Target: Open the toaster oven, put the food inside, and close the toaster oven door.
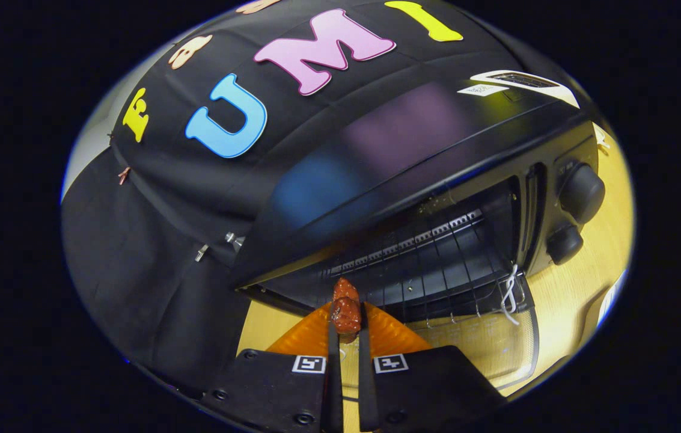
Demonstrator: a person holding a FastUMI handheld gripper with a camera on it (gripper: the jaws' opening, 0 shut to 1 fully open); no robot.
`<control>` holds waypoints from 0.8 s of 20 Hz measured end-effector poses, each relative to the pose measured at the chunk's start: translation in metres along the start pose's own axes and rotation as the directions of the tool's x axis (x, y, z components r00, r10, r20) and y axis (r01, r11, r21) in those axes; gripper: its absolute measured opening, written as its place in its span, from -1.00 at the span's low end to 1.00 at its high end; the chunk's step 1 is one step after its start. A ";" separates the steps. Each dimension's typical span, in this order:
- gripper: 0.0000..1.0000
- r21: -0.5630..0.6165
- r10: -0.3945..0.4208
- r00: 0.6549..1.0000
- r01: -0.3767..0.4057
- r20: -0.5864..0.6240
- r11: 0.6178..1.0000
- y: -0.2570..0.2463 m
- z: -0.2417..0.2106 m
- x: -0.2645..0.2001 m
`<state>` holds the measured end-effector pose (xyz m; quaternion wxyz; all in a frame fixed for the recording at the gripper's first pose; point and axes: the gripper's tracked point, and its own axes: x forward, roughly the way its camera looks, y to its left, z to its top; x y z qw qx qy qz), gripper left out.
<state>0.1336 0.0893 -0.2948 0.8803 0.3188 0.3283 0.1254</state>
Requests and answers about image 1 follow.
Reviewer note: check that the pink metal clip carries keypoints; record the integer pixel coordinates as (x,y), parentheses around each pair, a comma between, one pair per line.
(124,175)

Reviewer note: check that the silver metal clip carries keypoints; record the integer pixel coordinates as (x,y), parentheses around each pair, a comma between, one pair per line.
(202,252)

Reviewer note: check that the reddish brown meat piece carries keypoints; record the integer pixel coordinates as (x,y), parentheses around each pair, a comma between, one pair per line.
(346,316)

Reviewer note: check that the black toaster oven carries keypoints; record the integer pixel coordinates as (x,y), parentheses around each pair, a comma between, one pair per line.
(412,144)

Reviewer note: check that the small clear plastic bottle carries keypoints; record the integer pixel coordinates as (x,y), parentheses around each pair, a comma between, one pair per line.
(234,240)

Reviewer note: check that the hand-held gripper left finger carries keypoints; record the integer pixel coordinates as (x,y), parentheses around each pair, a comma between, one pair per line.
(334,385)

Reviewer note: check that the white slot toaster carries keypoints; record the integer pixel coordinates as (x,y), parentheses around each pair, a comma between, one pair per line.
(547,90)

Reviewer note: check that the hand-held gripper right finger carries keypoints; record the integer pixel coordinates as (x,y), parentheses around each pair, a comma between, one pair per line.
(367,385)

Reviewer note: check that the black backdrop cloth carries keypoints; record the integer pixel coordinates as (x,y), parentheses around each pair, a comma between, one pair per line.
(166,270)

